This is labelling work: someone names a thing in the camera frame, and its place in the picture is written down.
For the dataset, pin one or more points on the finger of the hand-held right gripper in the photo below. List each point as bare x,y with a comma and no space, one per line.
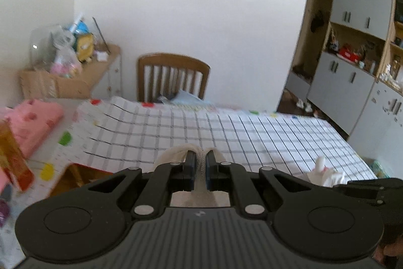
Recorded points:
359,190

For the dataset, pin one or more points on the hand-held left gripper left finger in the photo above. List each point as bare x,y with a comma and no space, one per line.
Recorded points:
189,168

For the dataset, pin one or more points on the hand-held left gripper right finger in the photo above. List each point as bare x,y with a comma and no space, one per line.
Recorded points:
211,171

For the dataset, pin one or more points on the white mesh bag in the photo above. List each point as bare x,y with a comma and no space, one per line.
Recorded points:
200,162

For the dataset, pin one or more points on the red box with gold interior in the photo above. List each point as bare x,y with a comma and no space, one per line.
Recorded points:
94,180

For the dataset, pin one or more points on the person's right hand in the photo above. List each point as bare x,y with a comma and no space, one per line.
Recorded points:
392,251

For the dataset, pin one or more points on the white cloth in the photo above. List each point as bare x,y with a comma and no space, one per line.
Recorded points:
336,178

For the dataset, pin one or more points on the white plush toy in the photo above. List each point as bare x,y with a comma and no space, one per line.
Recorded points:
319,168

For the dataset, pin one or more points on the light blue cloth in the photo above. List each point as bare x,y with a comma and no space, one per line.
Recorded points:
185,98

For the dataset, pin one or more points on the wooden chair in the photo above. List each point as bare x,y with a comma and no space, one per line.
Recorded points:
173,62

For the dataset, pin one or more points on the red toy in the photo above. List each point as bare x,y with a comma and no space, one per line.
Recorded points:
348,53

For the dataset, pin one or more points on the small white box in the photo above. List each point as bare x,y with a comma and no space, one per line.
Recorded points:
102,55

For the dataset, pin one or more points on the plastic bag with pink items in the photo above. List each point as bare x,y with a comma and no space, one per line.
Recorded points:
66,65

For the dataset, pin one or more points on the yellow toy box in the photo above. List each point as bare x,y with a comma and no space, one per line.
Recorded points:
84,46

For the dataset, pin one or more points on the thin dark stick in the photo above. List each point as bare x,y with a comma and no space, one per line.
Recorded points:
100,34

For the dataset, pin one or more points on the pink cloth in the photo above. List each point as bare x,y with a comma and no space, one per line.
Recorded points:
31,121

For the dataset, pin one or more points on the blue toy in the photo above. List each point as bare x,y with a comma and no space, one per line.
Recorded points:
80,28

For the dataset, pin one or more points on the grey and wood wall cabinet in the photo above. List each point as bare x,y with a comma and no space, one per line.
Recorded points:
355,4

